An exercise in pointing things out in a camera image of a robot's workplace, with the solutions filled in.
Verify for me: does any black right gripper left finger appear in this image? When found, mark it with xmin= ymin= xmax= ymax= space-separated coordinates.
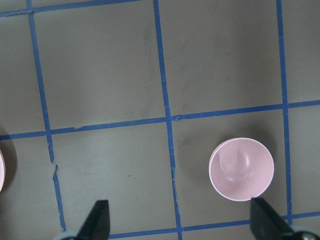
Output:
xmin=76 ymin=200 xmax=111 ymax=240

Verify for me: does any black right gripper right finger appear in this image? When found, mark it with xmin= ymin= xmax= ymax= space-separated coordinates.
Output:
xmin=250 ymin=197 xmax=295 ymax=240

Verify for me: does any pink bowl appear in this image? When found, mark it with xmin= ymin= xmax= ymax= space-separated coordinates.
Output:
xmin=208 ymin=137 xmax=275 ymax=202

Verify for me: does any pink plate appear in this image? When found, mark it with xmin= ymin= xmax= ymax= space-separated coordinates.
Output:
xmin=0 ymin=150 xmax=6 ymax=191

